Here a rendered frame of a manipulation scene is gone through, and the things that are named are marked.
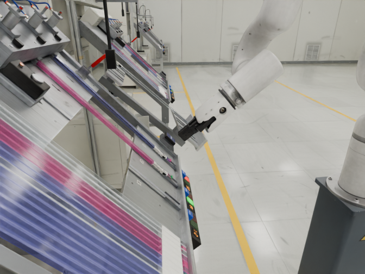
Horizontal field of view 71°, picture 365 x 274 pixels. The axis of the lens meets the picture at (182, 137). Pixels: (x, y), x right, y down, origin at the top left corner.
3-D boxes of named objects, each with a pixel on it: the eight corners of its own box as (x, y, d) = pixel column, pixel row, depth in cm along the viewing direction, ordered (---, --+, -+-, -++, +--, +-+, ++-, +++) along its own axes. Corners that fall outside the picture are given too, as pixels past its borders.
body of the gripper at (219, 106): (243, 111, 69) (210, 137, 72) (233, 101, 79) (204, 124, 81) (226, 91, 67) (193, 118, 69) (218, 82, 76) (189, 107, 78)
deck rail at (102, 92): (165, 164, 104) (177, 155, 102) (166, 167, 102) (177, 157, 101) (5, 21, 79) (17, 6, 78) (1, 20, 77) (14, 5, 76)
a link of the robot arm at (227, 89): (249, 107, 69) (240, 114, 70) (240, 98, 77) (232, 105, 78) (231, 83, 66) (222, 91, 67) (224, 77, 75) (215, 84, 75)
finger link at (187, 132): (203, 130, 73) (185, 145, 74) (201, 126, 75) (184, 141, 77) (196, 123, 71) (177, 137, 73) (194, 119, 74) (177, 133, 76)
